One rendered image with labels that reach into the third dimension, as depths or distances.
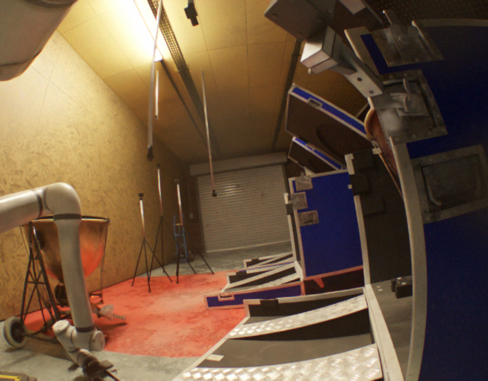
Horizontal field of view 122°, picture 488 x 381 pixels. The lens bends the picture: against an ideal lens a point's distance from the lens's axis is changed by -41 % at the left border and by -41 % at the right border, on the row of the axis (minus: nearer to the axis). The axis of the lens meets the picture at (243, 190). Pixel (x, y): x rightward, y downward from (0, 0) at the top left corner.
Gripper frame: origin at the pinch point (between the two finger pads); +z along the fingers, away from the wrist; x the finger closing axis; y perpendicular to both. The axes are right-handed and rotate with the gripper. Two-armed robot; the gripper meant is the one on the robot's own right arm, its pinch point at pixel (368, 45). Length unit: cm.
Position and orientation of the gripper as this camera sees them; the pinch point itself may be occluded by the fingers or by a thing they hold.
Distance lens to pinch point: 33.2
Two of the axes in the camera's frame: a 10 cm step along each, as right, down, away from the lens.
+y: -4.5, -0.3, 8.9
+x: -3.1, 9.4, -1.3
